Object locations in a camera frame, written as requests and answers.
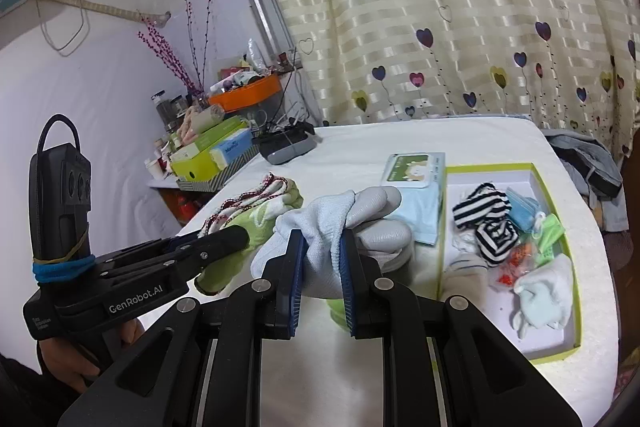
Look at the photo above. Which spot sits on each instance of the clear packet red contents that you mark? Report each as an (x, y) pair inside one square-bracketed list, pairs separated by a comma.
[(517, 264)]

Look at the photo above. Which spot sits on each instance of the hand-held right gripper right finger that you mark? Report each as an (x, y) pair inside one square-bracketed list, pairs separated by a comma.
[(350, 287)]

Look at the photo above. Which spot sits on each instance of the person's left hand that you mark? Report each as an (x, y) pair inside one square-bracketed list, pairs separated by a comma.
[(62, 359)]

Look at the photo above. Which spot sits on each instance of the heart print curtain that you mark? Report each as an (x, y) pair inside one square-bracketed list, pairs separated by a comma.
[(425, 7)]

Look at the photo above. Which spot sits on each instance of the beige wall pipe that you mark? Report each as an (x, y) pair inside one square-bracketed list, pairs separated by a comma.
[(100, 7)]

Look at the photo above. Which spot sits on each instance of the cluster of glass jars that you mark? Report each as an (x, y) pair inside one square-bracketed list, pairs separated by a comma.
[(165, 109)]

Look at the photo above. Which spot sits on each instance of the light blue grey socks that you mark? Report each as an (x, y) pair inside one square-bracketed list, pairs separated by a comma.
[(330, 217)]

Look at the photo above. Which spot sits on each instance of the grey striped box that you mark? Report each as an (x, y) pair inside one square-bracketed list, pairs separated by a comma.
[(225, 177)]

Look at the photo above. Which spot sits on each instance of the beige pink roll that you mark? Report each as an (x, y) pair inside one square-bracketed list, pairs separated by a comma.
[(200, 122)]

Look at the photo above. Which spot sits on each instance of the pile of small packets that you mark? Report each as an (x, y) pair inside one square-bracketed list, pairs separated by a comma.
[(240, 74)]

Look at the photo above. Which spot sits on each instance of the wet wipes pack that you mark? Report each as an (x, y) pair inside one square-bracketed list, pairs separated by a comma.
[(415, 207)]

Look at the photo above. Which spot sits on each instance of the pink patterned cloth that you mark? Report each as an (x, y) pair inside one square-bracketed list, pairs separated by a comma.
[(627, 377)]

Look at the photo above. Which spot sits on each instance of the blue rubber band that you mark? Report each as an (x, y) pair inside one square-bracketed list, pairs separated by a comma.
[(62, 268)]

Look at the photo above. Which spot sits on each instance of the green cloth red trim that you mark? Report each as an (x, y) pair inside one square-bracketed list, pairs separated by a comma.
[(265, 212)]

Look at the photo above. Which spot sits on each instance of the yellow-green carton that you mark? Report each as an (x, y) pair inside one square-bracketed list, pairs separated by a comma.
[(192, 164)]

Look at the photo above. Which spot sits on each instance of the red container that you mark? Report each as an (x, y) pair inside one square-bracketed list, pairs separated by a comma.
[(186, 209)]

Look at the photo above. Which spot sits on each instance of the yellow-green cardboard box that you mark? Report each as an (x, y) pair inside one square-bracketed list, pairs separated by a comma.
[(500, 332)]

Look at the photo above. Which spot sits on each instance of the black white striped sock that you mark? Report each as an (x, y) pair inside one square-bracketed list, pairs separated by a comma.
[(497, 242), (480, 204)]

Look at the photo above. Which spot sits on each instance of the purple flower branches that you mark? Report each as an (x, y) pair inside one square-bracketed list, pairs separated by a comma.
[(170, 52)]

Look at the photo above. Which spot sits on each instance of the green jar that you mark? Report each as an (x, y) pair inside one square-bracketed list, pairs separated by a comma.
[(336, 309)]

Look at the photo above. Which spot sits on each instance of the black grey headset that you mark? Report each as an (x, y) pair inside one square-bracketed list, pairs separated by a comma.
[(285, 149)]

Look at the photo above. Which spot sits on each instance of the window frame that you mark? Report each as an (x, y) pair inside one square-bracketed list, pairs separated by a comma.
[(265, 7)]

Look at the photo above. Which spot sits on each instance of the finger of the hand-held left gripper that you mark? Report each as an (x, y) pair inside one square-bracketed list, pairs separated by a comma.
[(220, 244)]

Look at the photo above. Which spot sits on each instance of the blue tissue box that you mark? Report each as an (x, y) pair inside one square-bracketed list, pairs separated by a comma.
[(232, 149)]

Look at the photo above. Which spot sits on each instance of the grey denim garment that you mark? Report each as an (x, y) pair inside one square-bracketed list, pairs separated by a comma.
[(585, 157)]

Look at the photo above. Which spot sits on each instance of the orange tray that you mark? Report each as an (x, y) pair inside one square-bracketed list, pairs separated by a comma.
[(245, 94)]

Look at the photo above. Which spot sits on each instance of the green flat box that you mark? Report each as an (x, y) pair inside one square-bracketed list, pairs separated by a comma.
[(217, 134)]

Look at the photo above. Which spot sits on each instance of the person's left forearm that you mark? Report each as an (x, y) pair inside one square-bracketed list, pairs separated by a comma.
[(25, 397)]

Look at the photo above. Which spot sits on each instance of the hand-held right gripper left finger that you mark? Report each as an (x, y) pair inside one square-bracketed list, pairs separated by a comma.
[(295, 277)]

